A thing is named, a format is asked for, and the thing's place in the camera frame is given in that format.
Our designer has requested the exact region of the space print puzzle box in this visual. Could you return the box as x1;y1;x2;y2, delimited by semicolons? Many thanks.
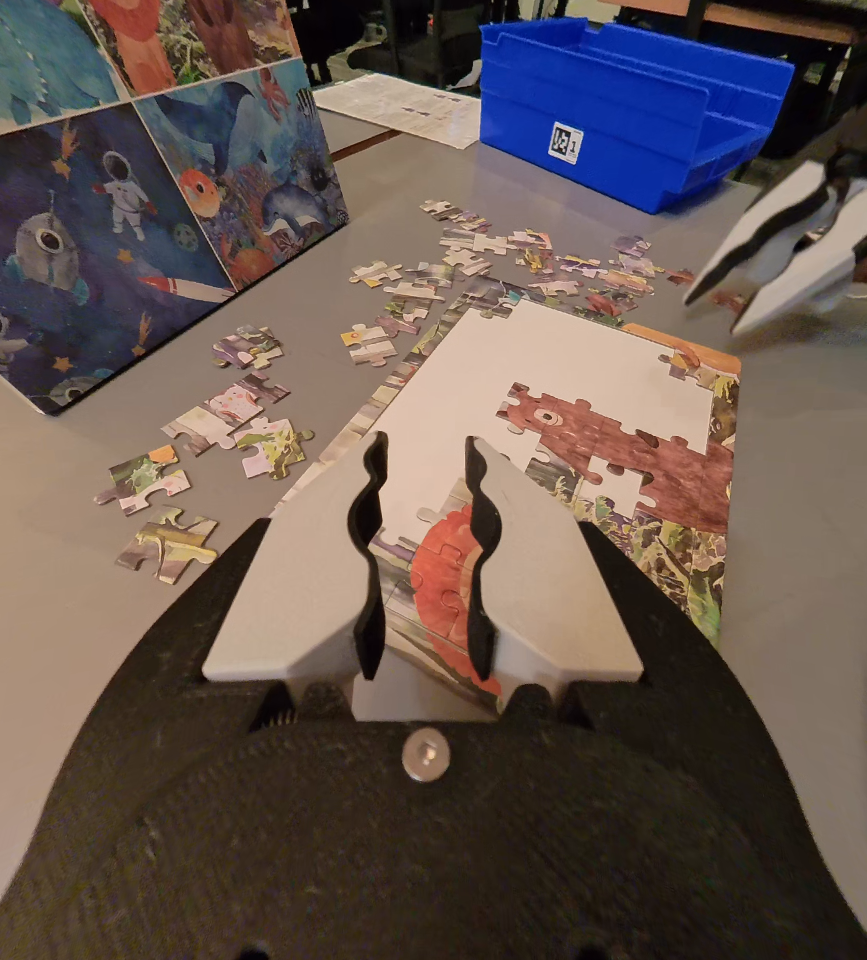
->
0;0;351;417

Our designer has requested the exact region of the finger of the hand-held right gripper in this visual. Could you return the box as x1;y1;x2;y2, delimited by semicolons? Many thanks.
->
729;177;867;337
682;159;832;307

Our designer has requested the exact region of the tree branch puzzle piece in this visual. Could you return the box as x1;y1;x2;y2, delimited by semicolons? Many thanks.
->
114;506;221;586

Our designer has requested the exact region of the lion jigsaw puzzle board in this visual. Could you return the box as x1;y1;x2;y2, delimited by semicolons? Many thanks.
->
272;273;744;711

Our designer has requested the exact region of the joined brown bear puzzle section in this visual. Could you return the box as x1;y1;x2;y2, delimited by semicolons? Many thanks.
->
495;382;736;535

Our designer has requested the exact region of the pile of puzzle pieces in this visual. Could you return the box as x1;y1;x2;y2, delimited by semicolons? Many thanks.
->
162;198;705;483

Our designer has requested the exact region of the dark teal spot puzzle piece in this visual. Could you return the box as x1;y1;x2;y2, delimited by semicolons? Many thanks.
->
471;279;519;318

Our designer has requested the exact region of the orange yellow puzzle piece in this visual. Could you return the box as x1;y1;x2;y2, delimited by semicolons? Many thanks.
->
658;348;706;386

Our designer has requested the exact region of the blue bin with white label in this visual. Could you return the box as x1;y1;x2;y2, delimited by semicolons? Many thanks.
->
478;16;797;216

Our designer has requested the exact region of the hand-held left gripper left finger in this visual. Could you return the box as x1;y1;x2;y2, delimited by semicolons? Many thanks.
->
201;431;391;684

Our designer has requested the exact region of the orange corner puzzle piece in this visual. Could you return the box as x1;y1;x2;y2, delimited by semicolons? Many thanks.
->
93;444;193;519

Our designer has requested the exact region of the laminated instruction sheet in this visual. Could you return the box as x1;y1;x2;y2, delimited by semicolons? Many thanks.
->
313;72;485;151

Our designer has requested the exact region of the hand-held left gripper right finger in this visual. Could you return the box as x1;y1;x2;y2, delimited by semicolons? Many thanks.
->
463;435;646;710

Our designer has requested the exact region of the brown wooden table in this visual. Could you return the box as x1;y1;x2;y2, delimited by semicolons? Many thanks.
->
598;0;867;48

